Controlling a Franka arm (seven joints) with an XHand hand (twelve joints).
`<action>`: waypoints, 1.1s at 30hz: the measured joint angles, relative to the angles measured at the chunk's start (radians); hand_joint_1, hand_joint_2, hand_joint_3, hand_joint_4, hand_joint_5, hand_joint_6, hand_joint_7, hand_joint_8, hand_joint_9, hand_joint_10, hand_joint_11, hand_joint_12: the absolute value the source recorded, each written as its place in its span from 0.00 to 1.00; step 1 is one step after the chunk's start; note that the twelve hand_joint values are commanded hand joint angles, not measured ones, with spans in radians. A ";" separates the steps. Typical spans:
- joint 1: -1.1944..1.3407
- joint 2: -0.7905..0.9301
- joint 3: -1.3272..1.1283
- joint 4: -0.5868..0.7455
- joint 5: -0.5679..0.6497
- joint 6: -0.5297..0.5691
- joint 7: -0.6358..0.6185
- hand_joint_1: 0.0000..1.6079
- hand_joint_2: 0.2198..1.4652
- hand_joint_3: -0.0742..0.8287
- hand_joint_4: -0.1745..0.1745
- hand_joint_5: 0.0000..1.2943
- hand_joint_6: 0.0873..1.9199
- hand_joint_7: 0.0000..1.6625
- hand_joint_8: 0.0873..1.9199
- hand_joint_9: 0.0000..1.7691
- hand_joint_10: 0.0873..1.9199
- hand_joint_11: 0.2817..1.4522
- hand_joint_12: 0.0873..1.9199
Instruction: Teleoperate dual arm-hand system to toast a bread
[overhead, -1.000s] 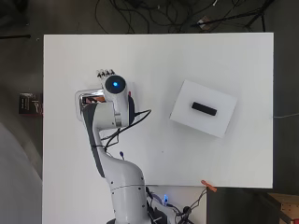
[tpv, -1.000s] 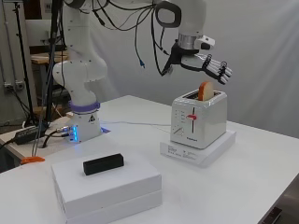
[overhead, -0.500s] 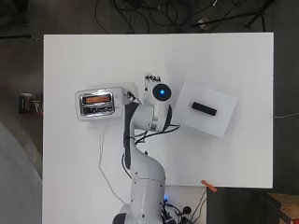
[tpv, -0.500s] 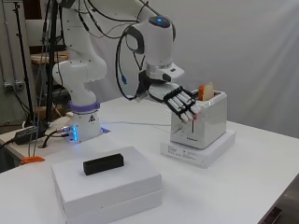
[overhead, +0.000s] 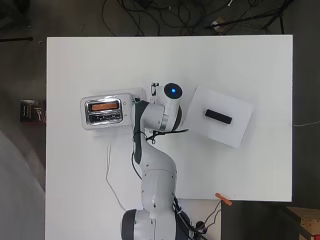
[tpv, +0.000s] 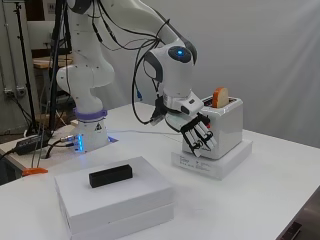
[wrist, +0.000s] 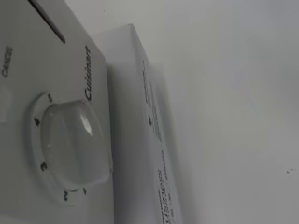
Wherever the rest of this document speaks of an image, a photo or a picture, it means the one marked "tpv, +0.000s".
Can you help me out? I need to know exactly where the thick black pole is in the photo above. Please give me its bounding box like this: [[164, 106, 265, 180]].
[[49, 0, 69, 132]]

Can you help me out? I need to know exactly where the white flat box with label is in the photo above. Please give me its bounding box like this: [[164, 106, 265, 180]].
[[171, 138, 254, 181]]

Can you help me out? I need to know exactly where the silver cable plug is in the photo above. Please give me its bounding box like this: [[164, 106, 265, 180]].
[[59, 134, 77, 144]]

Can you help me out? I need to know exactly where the orange clamp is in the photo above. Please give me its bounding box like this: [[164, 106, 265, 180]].
[[21, 167, 49, 177]]

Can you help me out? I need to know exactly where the thin black stand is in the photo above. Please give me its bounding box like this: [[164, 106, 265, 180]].
[[12, 1, 38, 135]]

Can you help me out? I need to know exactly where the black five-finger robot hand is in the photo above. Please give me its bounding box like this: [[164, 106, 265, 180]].
[[150, 93, 218, 158]]

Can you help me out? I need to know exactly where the wooden desk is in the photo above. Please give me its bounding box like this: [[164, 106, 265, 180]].
[[32, 54, 73, 70]]

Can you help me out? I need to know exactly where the white sheet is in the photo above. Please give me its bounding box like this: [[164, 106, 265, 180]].
[[99, 0, 320, 149]]

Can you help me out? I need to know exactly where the bread slice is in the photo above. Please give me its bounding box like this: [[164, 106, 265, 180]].
[[212, 87, 230, 109]]

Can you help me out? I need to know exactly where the steel toaster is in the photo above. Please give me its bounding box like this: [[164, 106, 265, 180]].
[[182, 95, 244, 160]]

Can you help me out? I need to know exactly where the black power adapter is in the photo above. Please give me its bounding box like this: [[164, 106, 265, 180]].
[[15, 134, 52, 156]]

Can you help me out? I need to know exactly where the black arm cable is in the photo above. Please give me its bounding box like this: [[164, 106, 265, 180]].
[[88, 0, 172, 126]]

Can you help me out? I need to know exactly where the grey wall socket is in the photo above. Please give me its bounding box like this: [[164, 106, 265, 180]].
[[3, 87, 26, 98]]

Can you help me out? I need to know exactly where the black block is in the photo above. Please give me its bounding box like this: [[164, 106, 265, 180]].
[[88, 163, 134, 189]]

